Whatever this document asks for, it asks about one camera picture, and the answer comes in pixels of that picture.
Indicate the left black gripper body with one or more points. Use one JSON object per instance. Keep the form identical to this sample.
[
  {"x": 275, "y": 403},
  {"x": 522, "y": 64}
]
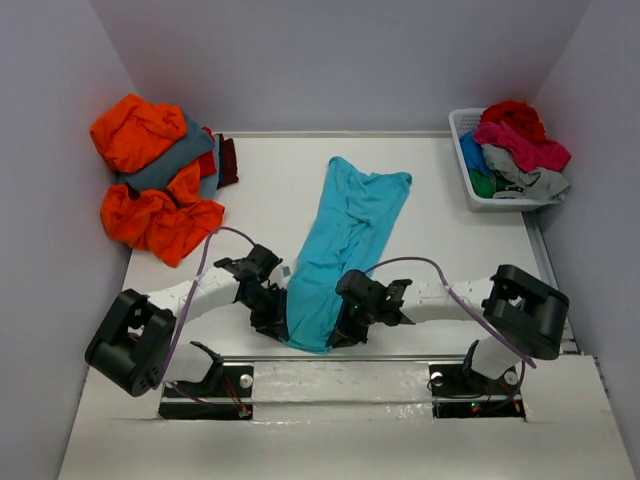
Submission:
[{"x": 266, "y": 307}]

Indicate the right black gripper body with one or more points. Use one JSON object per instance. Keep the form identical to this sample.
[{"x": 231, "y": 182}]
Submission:
[{"x": 353, "y": 322}]

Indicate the teal t shirt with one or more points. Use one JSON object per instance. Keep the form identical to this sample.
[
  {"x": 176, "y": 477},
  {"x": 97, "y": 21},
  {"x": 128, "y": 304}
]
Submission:
[{"x": 355, "y": 217}]

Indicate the orange t shirt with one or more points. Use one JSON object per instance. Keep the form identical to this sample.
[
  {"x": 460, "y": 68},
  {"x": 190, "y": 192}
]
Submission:
[{"x": 167, "y": 223}]

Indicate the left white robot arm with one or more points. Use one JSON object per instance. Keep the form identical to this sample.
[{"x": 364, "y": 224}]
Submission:
[{"x": 137, "y": 345}]

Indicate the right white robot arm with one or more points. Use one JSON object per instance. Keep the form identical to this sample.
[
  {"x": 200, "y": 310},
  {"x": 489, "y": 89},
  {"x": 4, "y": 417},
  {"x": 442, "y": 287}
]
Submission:
[{"x": 524, "y": 319}]

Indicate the dark red folded shirt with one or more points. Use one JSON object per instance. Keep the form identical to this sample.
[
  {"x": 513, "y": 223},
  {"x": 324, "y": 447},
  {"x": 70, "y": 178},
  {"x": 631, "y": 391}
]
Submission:
[{"x": 227, "y": 160}]

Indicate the green garment in basket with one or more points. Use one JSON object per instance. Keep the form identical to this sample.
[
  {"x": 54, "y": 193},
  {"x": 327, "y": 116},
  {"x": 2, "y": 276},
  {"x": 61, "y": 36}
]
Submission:
[{"x": 484, "y": 186}]

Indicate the blue t shirt in basket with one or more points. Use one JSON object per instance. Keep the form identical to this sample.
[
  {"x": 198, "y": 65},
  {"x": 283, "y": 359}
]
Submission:
[{"x": 473, "y": 154}]

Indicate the white plastic laundry basket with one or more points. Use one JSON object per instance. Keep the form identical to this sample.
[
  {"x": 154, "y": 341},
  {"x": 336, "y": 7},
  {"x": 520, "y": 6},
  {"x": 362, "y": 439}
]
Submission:
[{"x": 462, "y": 121}]

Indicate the grey t shirt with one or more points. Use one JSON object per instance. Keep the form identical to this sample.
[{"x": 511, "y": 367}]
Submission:
[{"x": 540, "y": 184}]

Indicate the magenta t shirt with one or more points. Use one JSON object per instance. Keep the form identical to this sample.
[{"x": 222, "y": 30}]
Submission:
[{"x": 526, "y": 155}]

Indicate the red t shirt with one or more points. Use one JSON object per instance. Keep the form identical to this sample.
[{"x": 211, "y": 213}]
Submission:
[{"x": 521, "y": 117}]

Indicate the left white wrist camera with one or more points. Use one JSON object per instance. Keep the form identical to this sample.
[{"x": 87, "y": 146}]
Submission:
[{"x": 280, "y": 276}]

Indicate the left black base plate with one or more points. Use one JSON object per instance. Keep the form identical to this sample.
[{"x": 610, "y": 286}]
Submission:
[{"x": 228, "y": 400}]

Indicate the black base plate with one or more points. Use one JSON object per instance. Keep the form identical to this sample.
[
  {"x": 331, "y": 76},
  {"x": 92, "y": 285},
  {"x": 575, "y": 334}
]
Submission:
[
  {"x": 458, "y": 393},
  {"x": 228, "y": 400}
]

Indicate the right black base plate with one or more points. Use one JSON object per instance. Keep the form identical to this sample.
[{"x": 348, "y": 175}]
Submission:
[{"x": 458, "y": 393}]

